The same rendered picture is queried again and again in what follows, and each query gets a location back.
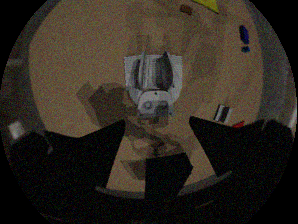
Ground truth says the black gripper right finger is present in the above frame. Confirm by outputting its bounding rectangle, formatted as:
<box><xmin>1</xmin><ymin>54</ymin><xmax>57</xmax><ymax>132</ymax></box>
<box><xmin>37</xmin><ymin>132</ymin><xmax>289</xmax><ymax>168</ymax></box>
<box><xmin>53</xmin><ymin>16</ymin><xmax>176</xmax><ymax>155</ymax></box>
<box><xmin>189</xmin><ymin>116</ymin><xmax>266</xmax><ymax>177</ymax></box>

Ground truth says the yellow flat rectangular plate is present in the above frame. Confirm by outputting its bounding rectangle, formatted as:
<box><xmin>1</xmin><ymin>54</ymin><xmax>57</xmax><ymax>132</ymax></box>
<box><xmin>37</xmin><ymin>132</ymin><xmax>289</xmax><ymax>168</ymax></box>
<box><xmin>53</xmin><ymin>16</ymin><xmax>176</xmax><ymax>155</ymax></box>
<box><xmin>192</xmin><ymin>0</ymin><xmax>220</xmax><ymax>14</ymax></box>

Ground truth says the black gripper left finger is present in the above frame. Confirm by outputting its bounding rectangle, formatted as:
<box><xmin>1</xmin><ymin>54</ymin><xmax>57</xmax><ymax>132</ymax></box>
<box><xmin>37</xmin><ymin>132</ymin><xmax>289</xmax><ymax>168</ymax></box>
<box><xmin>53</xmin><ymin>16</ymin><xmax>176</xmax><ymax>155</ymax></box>
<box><xmin>44</xmin><ymin>119</ymin><xmax>125</xmax><ymax>188</ymax></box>

